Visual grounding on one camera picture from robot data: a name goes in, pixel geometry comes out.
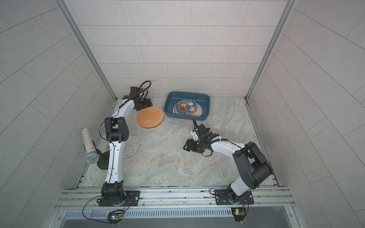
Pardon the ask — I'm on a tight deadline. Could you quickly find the orange round coaster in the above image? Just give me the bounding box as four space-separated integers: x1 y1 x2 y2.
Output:
136 106 164 128

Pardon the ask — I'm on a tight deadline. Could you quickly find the blue bear coaster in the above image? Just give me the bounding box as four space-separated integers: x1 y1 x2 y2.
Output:
173 99 201 116

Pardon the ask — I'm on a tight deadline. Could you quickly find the teal storage box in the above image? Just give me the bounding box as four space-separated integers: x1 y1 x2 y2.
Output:
163 91 211 121

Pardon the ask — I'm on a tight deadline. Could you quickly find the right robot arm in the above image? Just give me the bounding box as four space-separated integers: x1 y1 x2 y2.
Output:
183 120 273 203

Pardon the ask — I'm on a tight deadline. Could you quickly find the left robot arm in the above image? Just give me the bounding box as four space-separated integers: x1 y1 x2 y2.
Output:
97 86 152 207

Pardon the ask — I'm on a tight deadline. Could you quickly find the pale butterfly coaster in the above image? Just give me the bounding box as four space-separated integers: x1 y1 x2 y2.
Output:
123 135 140 160

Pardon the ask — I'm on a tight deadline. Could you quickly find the glitter microphone on stand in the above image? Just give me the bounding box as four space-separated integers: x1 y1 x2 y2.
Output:
82 128 110 170

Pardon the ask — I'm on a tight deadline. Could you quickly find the right controller board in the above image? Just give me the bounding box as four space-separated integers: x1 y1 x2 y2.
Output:
231 207 247 222

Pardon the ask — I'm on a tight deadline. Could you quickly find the controller board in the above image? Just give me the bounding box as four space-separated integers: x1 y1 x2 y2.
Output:
107 210 125 225
231 207 247 222

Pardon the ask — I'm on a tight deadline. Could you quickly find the left controller board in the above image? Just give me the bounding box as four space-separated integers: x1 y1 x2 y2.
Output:
107 210 125 225

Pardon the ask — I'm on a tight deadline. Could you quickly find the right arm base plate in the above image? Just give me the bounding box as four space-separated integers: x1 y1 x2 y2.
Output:
214 190 254 205

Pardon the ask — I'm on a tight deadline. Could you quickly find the aluminium mounting rail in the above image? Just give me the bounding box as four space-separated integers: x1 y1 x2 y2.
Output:
53 186 295 210

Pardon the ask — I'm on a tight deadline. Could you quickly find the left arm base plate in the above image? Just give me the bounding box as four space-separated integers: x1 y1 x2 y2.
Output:
97 191 140 207

